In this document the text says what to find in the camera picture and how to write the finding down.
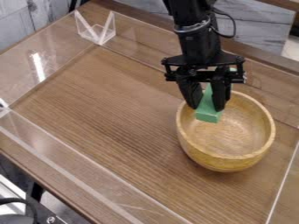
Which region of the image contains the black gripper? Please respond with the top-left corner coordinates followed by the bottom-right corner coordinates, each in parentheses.
top-left (161, 17), bottom-right (245, 112)

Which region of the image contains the green rectangular block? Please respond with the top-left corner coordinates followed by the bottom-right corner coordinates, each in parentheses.
top-left (195, 67), bottom-right (237, 123)

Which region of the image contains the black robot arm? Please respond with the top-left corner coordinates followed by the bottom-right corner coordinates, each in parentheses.
top-left (161, 0), bottom-right (245, 111)

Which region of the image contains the brown wooden bowl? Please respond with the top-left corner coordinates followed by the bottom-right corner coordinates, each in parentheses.
top-left (176, 91), bottom-right (276, 172)

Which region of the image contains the black cable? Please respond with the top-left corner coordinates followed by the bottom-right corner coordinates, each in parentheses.
top-left (211, 8), bottom-right (239, 39)

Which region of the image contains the clear acrylic corner bracket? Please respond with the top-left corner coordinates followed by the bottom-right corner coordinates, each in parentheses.
top-left (73, 10), bottom-right (116, 46)

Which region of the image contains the black table leg bracket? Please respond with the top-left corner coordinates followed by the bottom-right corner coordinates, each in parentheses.
top-left (25, 182), bottom-right (68, 224)

